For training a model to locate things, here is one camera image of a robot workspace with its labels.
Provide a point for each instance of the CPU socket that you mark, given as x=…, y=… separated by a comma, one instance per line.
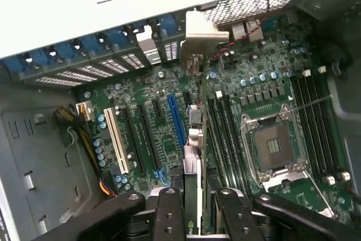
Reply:
x=275, y=145

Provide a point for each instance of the black RAM slot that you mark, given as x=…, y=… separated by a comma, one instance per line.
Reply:
x=221, y=142
x=316, y=126
x=229, y=142
x=333, y=122
x=239, y=145
x=308, y=128
x=325, y=125

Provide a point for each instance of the metal socket cover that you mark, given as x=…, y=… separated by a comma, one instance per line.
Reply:
x=285, y=183

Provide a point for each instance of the black rear fan housing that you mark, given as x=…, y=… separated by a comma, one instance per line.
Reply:
x=330, y=49

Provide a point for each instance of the metal rear port block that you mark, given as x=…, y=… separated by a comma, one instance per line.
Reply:
x=247, y=30

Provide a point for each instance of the green motherboard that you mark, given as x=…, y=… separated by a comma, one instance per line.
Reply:
x=253, y=63

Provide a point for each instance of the white expansion slot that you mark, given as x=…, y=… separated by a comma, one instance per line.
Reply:
x=115, y=139

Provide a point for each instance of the blue disk port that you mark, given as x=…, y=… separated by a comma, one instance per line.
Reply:
x=160, y=177

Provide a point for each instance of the blue expansion slot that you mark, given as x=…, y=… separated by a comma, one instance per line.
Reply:
x=176, y=119

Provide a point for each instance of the perforated metal slot cover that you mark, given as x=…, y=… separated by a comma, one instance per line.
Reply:
x=75, y=76
x=93, y=70
x=170, y=51
x=114, y=66
x=132, y=60
x=57, y=82

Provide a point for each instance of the long black expansion slot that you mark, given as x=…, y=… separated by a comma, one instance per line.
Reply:
x=187, y=97
x=134, y=139
x=149, y=136

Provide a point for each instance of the blue card retention latches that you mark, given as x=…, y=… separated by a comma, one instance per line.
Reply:
x=65, y=50

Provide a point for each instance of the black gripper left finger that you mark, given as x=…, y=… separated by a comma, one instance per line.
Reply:
x=169, y=215

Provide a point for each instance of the short black expansion slot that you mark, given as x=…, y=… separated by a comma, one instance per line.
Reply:
x=158, y=109

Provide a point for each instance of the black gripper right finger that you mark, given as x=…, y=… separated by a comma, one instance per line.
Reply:
x=234, y=218

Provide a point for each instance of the white power connector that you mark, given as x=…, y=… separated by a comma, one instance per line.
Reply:
x=84, y=110

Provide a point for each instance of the open black PC case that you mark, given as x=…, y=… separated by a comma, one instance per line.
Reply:
x=56, y=4

